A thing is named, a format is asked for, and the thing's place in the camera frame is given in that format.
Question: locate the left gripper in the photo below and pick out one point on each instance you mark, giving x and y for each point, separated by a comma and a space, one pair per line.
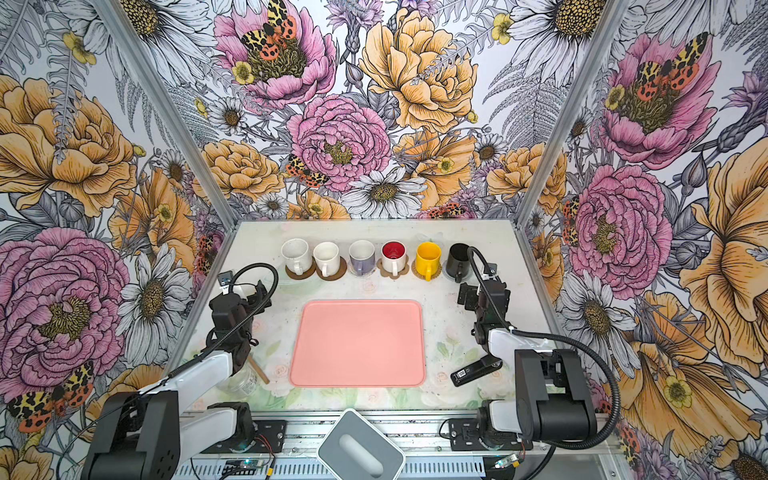
254, 299

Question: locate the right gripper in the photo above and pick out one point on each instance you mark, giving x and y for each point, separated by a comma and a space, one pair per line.
471, 292

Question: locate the grey blue round coaster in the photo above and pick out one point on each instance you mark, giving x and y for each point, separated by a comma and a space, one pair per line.
469, 276

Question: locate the black mug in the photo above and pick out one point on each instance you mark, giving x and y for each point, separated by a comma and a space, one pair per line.
458, 252

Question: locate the brown glossy round coaster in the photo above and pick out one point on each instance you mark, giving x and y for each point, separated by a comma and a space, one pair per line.
301, 276

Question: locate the yellow mug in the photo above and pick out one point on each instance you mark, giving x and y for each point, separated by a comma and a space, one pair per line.
429, 251

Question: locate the woven rattan round coaster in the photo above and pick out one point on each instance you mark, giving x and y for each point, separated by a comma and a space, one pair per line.
426, 270

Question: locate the red inside white mug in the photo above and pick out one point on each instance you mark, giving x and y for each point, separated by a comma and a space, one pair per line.
393, 249

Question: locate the paw shaped cork coaster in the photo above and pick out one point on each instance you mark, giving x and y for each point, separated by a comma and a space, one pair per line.
393, 268

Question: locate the dark brown round coaster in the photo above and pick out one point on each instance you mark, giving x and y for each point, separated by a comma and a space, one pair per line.
342, 270

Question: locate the white mug purple handle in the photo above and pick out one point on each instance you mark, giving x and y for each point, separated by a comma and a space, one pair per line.
362, 257

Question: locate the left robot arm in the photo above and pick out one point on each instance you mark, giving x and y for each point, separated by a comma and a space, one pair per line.
147, 434

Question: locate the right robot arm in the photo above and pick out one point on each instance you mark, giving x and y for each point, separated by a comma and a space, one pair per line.
551, 402

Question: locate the black stapler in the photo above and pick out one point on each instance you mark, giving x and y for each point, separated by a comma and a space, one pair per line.
482, 367

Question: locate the clear glass jar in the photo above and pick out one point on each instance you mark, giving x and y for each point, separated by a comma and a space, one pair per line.
241, 385

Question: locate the wooden mallet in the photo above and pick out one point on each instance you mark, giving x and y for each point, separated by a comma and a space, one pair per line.
258, 370

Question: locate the pink tray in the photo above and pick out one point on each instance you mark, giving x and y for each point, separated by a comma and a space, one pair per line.
359, 344

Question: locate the grey tissue box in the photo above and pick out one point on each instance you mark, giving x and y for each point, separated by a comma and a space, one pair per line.
354, 449

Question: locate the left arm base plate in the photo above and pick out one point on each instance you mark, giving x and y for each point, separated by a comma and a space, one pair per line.
269, 435

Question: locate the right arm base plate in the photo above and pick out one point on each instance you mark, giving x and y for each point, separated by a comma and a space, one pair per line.
465, 434

